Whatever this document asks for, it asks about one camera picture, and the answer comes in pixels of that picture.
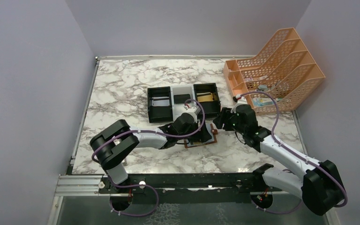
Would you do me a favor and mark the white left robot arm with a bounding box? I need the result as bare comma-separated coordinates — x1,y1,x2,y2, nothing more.
89,113,213,185

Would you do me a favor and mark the gold card in tray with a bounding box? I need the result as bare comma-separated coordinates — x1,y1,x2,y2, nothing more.
197,93,214,102

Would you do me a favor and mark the brown leather card holder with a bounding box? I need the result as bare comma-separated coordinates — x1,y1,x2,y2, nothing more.
181,123,218,148

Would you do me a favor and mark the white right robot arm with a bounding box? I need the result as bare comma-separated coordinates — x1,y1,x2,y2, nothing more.
213,104,348,216

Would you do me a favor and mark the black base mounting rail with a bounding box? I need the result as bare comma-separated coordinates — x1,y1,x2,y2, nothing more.
55,172,281,196

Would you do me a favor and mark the black card in tray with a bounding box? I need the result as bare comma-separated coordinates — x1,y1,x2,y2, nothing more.
173,94,191,104

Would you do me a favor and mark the orange plastic file organizer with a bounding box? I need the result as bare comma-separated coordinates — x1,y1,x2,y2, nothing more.
223,28,325,114

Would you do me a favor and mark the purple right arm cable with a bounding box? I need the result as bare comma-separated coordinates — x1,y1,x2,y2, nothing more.
234,90,349,215

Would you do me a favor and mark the black and white card tray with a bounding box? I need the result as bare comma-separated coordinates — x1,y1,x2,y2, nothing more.
147,83,221,123

